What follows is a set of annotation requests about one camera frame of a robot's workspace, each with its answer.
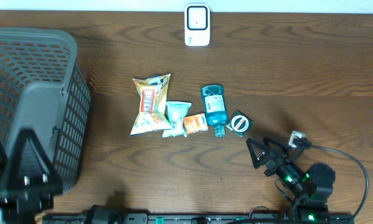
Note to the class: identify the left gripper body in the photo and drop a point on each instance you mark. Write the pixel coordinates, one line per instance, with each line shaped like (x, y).
(19, 212)

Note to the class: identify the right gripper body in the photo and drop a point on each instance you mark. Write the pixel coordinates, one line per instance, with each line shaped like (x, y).
(290, 173)

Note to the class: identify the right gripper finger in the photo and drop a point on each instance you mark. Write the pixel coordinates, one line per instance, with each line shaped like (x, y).
(260, 153)
(269, 141)

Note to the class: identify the dark green square box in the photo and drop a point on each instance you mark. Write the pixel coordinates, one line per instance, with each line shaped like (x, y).
(240, 124)

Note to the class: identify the orange snack packet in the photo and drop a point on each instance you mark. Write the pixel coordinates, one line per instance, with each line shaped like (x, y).
(196, 123)

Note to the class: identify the teal mouthwash bottle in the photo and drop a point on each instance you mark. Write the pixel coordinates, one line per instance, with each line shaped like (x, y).
(215, 108)

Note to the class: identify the mint green snack packet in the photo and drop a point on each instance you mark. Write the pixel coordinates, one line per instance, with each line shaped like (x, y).
(176, 112)

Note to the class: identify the yellow snack bag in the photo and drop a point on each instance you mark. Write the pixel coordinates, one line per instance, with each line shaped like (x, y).
(153, 97)

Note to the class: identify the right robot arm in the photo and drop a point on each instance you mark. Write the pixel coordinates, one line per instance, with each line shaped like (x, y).
(311, 189)

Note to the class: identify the white barcode scanner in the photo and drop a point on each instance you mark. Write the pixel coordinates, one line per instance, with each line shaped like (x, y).
(197, 25)

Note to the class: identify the grey plastic basket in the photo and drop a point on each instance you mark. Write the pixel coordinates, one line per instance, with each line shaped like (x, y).
(42, 89)

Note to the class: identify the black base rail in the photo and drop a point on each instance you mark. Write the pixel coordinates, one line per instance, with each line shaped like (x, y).
(143, 218)

